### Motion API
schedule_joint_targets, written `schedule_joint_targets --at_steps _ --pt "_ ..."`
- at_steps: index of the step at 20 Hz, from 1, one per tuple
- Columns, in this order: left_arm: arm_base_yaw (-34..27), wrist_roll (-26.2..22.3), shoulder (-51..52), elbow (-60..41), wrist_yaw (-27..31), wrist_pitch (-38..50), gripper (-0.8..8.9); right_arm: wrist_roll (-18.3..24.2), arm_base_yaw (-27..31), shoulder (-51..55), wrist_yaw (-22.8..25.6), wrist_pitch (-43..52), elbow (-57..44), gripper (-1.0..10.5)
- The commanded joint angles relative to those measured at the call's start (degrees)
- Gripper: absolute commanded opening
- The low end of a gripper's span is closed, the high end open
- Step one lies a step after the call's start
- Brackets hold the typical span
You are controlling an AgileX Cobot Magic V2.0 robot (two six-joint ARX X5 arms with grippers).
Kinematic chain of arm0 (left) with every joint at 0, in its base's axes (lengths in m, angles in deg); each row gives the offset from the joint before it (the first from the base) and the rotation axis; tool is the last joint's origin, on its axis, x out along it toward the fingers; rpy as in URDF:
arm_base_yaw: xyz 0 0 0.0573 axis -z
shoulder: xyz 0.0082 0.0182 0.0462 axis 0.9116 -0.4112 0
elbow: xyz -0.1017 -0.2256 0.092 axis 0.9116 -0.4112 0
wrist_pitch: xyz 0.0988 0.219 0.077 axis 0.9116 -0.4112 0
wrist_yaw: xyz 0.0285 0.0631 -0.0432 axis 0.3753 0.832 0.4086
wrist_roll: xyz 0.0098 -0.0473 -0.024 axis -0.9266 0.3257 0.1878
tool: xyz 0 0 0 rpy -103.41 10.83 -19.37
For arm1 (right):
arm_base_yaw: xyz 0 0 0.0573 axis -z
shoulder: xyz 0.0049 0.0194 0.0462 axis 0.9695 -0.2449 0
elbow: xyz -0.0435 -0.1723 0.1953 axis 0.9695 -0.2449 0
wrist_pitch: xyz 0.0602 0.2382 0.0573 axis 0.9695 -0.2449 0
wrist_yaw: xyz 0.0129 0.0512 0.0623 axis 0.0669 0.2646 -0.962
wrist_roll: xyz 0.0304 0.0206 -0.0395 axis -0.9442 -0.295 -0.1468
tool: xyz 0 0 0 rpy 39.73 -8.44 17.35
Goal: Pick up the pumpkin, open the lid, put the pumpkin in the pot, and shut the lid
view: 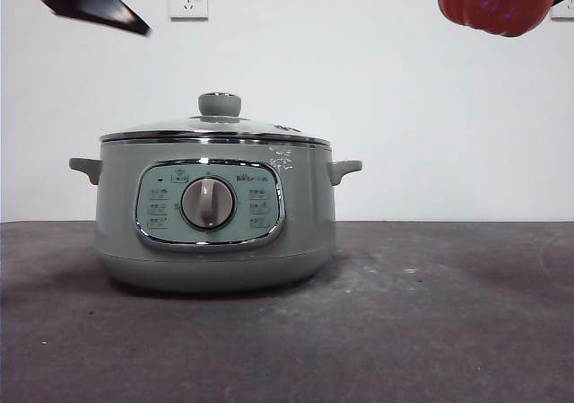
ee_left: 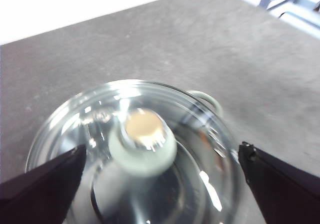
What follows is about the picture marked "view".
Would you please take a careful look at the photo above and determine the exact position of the orange pumpkin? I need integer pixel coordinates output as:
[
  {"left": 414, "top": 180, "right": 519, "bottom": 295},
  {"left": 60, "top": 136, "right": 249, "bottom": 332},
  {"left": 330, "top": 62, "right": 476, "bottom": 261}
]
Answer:
[{"left": 436, "top": 0, "right": 560, "bottom": 39}]

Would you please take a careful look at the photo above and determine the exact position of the glass lid with green knob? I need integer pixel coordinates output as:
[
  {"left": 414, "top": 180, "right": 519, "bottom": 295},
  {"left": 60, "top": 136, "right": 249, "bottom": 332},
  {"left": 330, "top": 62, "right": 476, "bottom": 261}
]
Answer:
[{"left": 99, "top": 91, "right": 331, "bottom": 146}]

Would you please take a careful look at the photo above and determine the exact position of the pale green electric cooking pot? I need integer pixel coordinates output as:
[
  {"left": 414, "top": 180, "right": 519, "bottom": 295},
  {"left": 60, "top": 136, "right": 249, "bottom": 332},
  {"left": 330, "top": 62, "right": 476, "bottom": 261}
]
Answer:
[{"left": 68, "top": 140, "right": 364, "bottom": 293}]

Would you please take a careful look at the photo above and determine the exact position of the white wall socket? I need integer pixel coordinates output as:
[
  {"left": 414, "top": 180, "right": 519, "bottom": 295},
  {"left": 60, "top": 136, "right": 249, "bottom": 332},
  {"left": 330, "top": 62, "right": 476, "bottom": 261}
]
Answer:
[
  {"left": 550, "top": 0, "right": 574, "bottom": 22},
  {"left": 169, "top": 0, "right": 210, "bottom": 22}
]

